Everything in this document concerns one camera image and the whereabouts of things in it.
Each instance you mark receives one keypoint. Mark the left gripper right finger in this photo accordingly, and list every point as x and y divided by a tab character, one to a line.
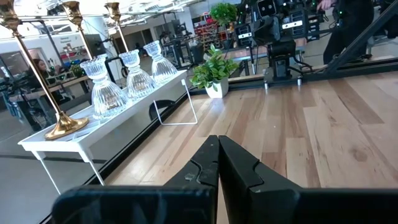
280	205

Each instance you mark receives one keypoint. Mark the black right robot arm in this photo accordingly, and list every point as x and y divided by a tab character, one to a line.
281	62

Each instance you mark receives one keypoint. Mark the red storage rack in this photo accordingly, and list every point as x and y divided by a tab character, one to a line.
206	32

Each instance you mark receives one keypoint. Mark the green background plant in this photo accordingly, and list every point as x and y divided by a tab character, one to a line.
224	12

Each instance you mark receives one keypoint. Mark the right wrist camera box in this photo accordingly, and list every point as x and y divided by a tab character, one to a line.
264	7

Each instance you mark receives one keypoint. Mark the clear ribbed glass candle holder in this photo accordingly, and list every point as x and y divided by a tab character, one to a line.
107	96
138	82
161	68

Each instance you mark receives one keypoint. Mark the wooden background desk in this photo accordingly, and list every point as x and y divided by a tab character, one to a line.
71	81

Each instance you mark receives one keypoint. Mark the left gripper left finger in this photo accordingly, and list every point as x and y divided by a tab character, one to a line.
140	205

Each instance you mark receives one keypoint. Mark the person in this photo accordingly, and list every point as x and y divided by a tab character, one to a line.
42	67
348	31

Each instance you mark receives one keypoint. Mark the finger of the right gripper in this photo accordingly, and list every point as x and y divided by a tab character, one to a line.
276	32
261	36

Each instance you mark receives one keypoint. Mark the green plant in white pot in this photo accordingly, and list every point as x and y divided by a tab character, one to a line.
214	67

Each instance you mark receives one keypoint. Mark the tall brass candlestick holder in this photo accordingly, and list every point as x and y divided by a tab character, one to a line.
63	126
73	12
113	11

